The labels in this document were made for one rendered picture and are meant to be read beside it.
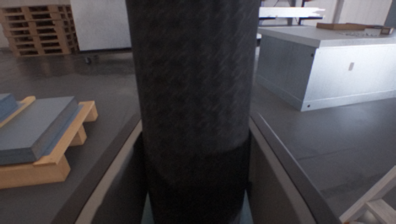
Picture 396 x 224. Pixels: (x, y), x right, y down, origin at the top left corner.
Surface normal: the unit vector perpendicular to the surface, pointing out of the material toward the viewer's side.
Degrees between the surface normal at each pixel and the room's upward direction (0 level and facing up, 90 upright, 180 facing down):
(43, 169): 90
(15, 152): 90
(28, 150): 90
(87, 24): 78
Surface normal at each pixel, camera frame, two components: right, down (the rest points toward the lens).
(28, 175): 0.18, 0.47
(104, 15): 0.24, 0.26
